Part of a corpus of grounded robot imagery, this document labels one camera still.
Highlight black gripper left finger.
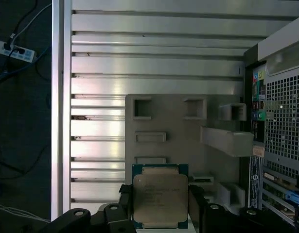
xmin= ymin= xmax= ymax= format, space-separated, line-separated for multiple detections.
xmin=51 ymin=184 xmax=135 ymax=233

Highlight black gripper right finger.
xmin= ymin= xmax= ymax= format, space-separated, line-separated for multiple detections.
xmin=187 ymin=184 xmax=264 ymax=233

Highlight silver CPU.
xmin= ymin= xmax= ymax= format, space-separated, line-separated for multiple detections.
xmin=131 ymin=164 xmax=189 ymax=230

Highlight grey plastic parts rack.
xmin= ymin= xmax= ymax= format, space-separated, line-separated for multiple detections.
xmin=124 ymin=94 xmax=254 ymax=212

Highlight black open PC case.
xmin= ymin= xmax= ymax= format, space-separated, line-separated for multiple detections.
xmin=243 ymin=14 xmax=299 ymax=233

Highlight white power strip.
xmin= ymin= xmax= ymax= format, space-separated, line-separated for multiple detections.
xmin=0 ymin=40 xmax=36 ymax=63

